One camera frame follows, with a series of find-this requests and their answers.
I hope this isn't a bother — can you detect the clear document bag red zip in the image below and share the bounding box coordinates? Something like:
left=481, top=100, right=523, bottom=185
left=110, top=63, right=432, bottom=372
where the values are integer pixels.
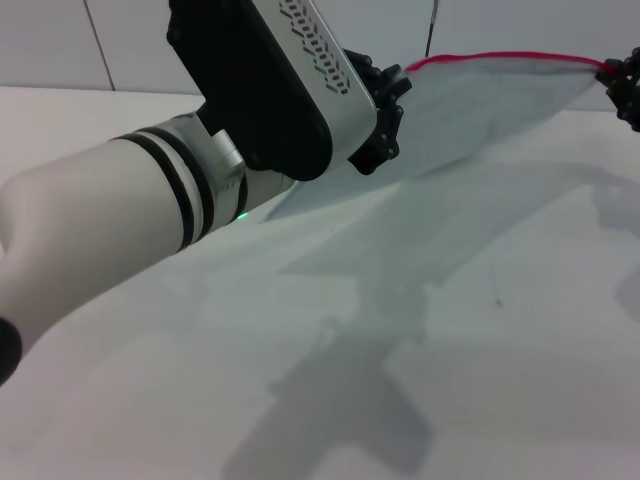
left=263, top=51, right=609, bottom=222

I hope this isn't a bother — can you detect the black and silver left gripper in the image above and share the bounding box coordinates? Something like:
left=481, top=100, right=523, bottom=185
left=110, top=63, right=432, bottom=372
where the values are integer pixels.
left=166, top=0, right=414, bottom=183

